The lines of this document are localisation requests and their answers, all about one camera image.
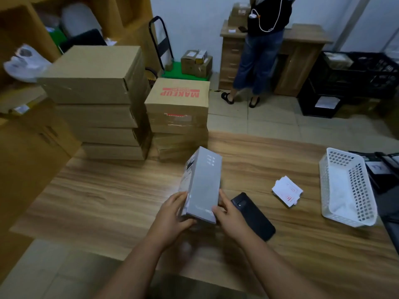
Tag person's left hand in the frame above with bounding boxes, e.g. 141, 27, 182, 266
146, 191, 197, 250

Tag person's right hand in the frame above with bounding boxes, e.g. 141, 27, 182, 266
212, 189, 251, 243

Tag black handheld scanner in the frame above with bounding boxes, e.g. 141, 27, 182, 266
230, 192, 276, 243

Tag stack of white stickers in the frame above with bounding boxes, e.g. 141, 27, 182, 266
271, 176, 304, 208

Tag red printed cardboard box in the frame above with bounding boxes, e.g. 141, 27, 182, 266
144, 77, 211, 134

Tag person's left forearm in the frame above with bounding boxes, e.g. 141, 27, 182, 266
93, 238, 163, 299

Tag person's right forearm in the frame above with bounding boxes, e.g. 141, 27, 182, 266
240, 230, 325, 299

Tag stack of large cardboard boxes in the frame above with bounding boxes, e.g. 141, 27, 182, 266
0, 0, 161, 282

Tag medium taped cardboard box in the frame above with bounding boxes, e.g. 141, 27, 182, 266
180, 56, 214, 79

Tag small labelled cardboard box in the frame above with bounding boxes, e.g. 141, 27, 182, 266
180, 50, 199, 64

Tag large wrapped cardboard box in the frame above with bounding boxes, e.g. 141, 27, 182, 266
383, 96, 399, 137

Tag stack of small cardboard boxes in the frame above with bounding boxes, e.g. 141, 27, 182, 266
228, 2, 251, 28

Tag white perforated plastic tray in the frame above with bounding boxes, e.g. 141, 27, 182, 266
319, 147, 378, 228

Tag black plastic crates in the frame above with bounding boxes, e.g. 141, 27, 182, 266
297, 79, 343, 119

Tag green platform trolley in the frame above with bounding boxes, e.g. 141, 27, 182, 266
148, 16, 212, 81

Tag black scanners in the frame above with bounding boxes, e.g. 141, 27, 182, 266
365, 158, 399, 194

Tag dark metal shelf rack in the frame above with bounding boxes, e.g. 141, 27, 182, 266
374, 183, 399, 256

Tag black plastic crate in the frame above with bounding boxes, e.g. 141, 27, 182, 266
311, 51, 356, 97
349, 52, 399, 98

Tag wooden drawer desk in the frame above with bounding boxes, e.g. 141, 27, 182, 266
219, 20, 333, 98

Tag flat brown parcel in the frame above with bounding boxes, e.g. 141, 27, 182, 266
0, 85, 47, 115

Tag black office chair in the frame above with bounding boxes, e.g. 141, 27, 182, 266
59, 29, 158, 88

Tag knotted white plastic bag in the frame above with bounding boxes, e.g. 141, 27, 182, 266
3, 43, 52, 83

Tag small green packet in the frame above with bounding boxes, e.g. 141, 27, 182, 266
47, 27, 68, 47

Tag grey soft parcel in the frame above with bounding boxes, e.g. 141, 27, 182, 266
61, 2, 103, 39

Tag white standing air conditioner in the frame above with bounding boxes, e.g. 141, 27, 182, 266
340, 0, 399, 53

